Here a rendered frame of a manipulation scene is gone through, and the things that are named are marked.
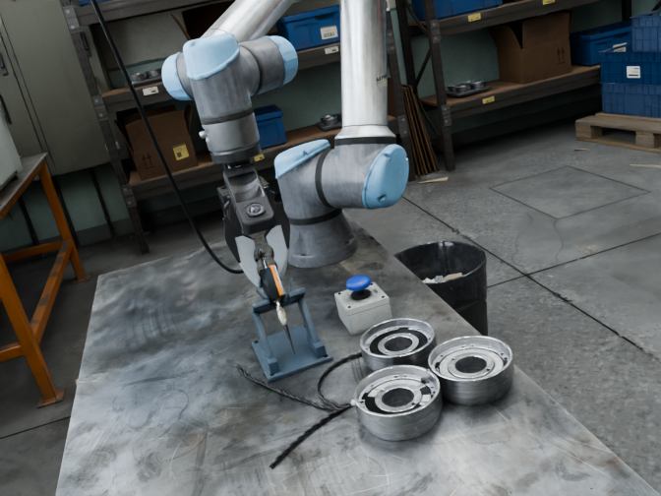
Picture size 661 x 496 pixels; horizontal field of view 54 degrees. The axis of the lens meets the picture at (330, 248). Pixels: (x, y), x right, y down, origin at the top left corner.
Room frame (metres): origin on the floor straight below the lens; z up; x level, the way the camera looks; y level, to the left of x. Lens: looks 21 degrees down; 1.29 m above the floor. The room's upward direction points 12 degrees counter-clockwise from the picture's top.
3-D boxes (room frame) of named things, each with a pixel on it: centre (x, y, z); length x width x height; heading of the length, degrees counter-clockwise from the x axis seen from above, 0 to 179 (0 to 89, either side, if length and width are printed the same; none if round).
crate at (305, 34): (4.50, -0.23, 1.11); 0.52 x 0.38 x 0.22; 101
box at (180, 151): (4.25, 0.93, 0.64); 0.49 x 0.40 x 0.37; 106
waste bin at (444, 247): (1.95, -0.32, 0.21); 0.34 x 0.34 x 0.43
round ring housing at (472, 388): (0.70, -0.14, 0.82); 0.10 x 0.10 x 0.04
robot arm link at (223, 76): (0.93, 0.10, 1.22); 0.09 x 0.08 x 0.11; 144
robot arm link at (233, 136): (0.93, 0.11, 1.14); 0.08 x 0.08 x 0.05
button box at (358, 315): (0.94, -0.03, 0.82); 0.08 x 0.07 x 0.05; 11
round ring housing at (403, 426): (0.67, -0.04, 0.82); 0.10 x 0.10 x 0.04
